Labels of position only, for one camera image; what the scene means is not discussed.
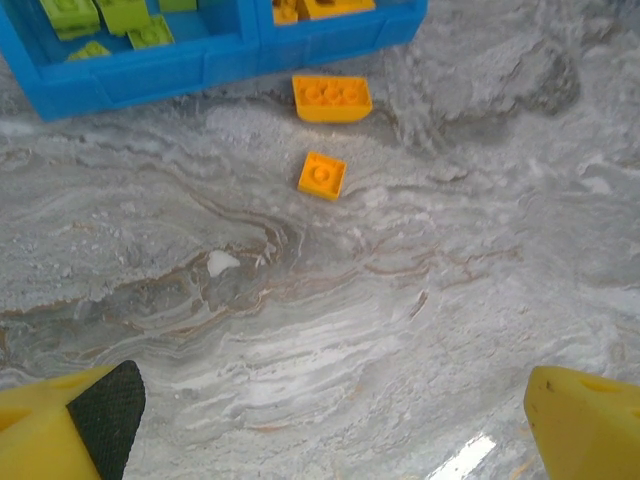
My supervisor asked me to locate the orange lego window frame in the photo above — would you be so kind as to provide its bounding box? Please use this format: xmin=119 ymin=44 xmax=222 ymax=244
xmin=298 ymin=0 xmax=377 ymax=21

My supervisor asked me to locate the large orange curved lego brick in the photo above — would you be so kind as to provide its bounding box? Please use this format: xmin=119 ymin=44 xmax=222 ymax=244
xmin=291 ymin=74 xmax=374 ymax=125

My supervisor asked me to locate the small orange lego brick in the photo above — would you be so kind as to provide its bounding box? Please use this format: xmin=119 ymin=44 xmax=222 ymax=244
xmin=296 ymin=150 xmax=348 ymax=202

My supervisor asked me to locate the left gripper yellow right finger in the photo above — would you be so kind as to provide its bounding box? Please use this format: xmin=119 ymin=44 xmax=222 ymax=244
xmin=523 ymin=365 xmax=640 ymax=480

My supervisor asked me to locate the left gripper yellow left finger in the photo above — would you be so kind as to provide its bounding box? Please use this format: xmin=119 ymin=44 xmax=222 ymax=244
xmin=0 ymin=359 xmax=148 ymax=480

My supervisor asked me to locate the blue divided plastic bin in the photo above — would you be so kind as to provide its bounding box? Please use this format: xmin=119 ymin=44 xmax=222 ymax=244
xmin=0 ymin=0 xmax=430 ymax=123

